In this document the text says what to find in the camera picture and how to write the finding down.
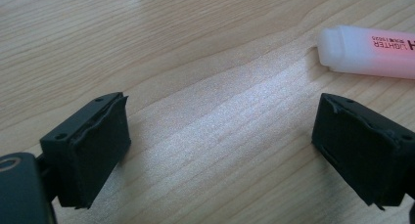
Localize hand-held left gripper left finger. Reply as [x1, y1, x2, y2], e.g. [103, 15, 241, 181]
[39, 91, 132, 209]

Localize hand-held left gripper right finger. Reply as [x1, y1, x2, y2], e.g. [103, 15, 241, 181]
[310, 92, 415, 211]

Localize pink highlighter pen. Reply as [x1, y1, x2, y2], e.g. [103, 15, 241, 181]
[316, 24, 415, 80]

